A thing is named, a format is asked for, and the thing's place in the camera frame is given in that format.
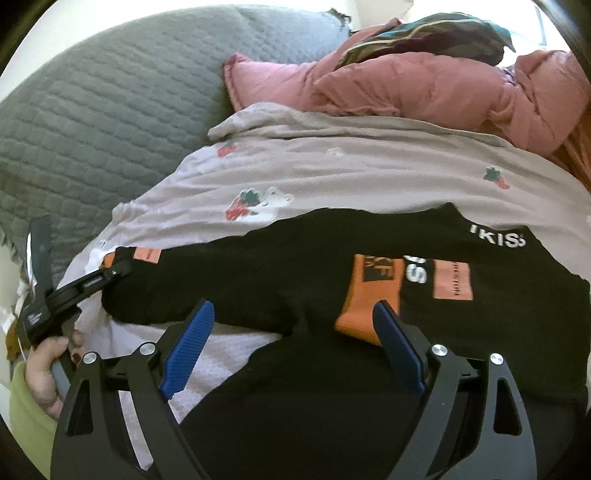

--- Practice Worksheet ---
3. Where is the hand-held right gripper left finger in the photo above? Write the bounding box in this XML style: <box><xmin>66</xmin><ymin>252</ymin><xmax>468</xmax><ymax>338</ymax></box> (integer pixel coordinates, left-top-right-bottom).
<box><xmin>50</xmin><ymin>299</ymin><xmax>216</xmax><ymax>480</ymax></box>

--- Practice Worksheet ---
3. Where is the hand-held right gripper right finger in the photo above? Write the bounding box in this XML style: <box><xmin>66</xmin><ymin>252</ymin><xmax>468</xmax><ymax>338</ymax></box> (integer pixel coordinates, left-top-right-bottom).
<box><xmin>372</xmin><ymin>300</ymin><xmax>552</xmax><ymax>480</ymax></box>

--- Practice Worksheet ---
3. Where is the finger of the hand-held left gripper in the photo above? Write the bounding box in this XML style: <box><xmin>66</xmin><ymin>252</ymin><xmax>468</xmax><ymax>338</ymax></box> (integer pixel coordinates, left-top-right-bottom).
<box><xmin>58</xmin><ymin>258</ymin><xmax>134</xmax><ymax>301</ymax></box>
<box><xmin>28</xmin><ymin>216</ymin><xmax>52</xmax><ymax>298</ymax></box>

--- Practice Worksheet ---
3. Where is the black shirt with orange prints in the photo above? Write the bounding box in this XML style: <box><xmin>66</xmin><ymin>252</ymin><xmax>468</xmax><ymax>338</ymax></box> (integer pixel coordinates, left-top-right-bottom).
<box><xmin>99</xmin><ymin>203</ymin><xmax>591</xmax><ymax>480</ymax></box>

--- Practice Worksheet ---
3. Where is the person's left forearm green sleeve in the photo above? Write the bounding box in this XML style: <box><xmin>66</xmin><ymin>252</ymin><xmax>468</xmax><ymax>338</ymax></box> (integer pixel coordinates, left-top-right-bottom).
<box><xmin>8</xmin><ymin>360</ymin><xmax>63</xmax><ymax>480</ymax></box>

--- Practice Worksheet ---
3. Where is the person's left hand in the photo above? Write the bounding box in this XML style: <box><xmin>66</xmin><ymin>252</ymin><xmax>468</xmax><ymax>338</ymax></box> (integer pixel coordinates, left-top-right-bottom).
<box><xmin>24</xmin><ymin>331</ymin><xmax>86</xmax><ymax>422</ymax></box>

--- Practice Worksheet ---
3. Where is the grey quilted bed cover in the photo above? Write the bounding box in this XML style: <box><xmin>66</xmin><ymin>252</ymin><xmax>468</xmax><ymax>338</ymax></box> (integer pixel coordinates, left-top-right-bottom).
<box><xmin>0</xmin><ymin>7</ymin><xmax>352</xmax><ymax>282</ymax></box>

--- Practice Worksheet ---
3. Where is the strawberry printed pale blanket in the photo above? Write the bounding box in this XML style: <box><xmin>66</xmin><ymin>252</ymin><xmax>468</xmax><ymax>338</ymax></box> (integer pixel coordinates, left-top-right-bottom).
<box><xmin>7</xmin><ymin>102</ymin><xmax>591</xmax><ymax>480</ymax></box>

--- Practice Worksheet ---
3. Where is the pink comforter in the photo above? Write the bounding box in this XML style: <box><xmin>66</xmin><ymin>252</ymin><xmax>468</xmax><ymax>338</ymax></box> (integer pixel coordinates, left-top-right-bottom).
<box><xmin>223</xmin><ymin>18</ymin><xmax>591</xmax><ymax>195</ymax></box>

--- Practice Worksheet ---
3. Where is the dark multicoloured cloth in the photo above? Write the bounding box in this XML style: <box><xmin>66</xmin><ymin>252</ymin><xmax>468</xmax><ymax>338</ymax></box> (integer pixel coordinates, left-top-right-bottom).
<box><xmin>337</xmin><ymin>13</ymin><xmax>518</xmax><ymax>71</ymax></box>

